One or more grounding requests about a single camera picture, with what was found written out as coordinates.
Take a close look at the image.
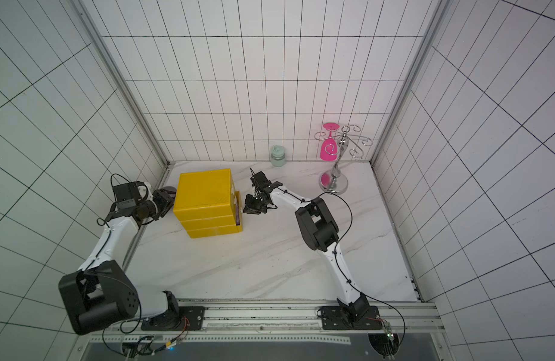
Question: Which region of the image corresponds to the pink plastic wine glass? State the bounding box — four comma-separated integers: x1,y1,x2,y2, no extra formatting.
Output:
320,123,340,162

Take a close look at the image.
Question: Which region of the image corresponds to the yellow bottom drawer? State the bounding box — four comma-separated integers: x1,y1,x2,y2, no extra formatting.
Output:
184,192,243,239

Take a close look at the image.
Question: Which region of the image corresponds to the chrome glass rack stand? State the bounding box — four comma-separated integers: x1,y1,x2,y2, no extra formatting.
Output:
315,123,373,194

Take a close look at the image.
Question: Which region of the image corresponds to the yellow drawer cabinet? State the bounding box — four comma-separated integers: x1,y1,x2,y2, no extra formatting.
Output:
173,168,237,228

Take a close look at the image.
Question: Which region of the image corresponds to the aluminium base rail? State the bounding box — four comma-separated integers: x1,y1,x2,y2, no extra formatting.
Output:
74,299,447,352

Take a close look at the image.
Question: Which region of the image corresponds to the mint green jar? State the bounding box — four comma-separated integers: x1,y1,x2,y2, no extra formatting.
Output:
270,145,287,167

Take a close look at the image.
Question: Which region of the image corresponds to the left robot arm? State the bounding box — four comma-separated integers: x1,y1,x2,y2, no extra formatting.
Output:
59,181,182,335

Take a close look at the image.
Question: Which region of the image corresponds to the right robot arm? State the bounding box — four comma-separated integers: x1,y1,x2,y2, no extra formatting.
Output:
244,171,384,329

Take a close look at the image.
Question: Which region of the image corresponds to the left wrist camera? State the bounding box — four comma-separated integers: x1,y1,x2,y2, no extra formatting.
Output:
135,181,151,202

